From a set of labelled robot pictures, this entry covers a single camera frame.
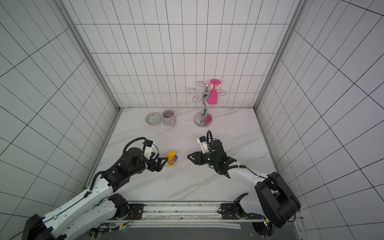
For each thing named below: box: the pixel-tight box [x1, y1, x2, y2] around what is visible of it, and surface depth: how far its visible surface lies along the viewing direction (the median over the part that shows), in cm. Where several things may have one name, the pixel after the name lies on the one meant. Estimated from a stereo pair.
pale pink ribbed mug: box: [162, 109, 177, 127], surface depth 107 cm
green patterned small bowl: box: [145, 112, 162, 126], surface depth 112 cm
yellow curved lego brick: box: [166, 150, 177, 162], surface depth 86 cm
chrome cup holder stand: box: [187, 81, 226, 128], surface depth 105 cm
